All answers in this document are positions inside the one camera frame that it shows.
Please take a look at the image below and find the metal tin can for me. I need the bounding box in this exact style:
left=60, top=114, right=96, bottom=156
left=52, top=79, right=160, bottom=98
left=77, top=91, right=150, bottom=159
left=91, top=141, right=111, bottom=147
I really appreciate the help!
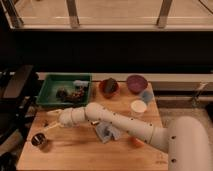
left=31, top=133, right=48, bottom=151

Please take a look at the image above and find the light blue object in tray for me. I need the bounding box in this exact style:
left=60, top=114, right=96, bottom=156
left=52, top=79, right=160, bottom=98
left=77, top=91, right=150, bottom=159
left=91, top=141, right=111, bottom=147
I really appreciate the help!
left=73, top=80, right=89, bottom=87

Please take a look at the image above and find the red bowl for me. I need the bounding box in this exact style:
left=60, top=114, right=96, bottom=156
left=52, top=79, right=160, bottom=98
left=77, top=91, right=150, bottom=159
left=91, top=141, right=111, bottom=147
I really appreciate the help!
left=99, top=78, right=119, bottom=98

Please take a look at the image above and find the blue small cup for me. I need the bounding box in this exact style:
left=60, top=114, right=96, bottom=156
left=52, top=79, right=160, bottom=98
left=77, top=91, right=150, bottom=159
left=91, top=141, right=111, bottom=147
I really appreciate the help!
left=140, top=90, right=153, bottom=104

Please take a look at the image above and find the orange fruit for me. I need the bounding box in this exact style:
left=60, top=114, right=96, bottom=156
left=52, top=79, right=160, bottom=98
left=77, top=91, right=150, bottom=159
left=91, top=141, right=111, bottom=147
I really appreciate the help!
left=130, top=137, right=144, bottom=148

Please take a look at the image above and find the bunch of dark grapes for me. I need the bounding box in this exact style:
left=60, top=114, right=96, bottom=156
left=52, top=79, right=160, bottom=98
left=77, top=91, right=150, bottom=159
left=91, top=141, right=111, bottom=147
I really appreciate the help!
left=64, top=88, right=85, bottom=103

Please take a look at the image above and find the dark object in red bowl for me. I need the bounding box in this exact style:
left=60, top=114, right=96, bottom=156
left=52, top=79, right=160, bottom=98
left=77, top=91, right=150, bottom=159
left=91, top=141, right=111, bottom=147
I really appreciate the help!
left=103, top=78, right=116, bottom=93

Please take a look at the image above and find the small dark fork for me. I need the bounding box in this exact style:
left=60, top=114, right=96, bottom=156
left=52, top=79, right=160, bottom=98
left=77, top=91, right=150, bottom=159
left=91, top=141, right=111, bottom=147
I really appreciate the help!
left=43, top=123, right=49, bottom=128

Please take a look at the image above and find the dark round object in tray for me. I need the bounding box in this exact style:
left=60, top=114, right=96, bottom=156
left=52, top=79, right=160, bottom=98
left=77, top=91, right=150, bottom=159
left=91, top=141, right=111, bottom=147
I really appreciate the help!
left=56, top=89, right=68, bottom=99

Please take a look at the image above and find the purple bowl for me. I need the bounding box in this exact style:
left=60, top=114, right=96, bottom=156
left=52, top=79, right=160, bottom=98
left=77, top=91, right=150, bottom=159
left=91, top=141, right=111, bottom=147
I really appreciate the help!
left=126, top=75, right=148, bottom=94

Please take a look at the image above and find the green plastic tray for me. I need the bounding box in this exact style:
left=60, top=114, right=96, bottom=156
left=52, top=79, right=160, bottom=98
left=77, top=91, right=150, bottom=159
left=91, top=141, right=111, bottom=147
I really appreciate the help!
left=36, top=74, right=92, bottom=108

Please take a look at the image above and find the wooden cutting board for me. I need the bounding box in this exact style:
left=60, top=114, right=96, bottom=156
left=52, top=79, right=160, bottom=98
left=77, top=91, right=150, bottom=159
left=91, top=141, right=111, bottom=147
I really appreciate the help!
left=17, top=82, right=168, bottom=171

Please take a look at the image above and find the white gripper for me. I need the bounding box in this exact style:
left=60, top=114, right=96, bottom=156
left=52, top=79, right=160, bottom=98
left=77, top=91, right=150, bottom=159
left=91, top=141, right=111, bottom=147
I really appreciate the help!
left=44, top=107, right=86, bottom=131

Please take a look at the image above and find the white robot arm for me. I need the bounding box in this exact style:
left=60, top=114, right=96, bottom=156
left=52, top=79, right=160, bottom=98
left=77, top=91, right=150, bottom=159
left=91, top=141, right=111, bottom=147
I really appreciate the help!
left=47, top=102, right=213, bottom=171

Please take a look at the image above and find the white cup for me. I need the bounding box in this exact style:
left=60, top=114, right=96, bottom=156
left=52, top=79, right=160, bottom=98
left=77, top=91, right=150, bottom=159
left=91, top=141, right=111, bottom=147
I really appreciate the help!
left=130, top=100, right=147, bottom=117

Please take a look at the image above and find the black chair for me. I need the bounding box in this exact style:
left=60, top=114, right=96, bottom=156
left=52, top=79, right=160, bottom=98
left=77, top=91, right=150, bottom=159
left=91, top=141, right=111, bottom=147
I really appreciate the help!
left=0, top=65, right=38, bottom=145

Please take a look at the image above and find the blue grey cloth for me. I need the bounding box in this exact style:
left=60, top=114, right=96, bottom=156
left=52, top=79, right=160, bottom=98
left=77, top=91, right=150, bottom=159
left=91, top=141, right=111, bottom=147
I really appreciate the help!
left=95, top=122, right=121, bottom=143

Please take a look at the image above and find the yellow wooden block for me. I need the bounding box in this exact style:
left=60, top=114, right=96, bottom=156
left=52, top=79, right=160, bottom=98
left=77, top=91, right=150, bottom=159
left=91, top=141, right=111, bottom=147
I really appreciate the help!
left=91, top=121, right=100, bottom=126

